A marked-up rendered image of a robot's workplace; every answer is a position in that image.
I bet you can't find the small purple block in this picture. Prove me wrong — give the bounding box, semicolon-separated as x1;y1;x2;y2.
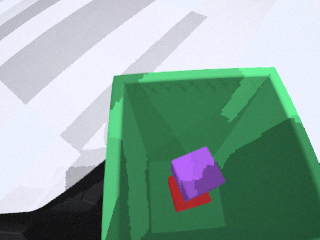
171;147;225;203

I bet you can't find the red block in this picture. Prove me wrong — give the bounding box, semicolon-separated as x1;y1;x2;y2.
168;175;211;212

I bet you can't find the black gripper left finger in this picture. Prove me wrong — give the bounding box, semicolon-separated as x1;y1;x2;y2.
0;159;105;240

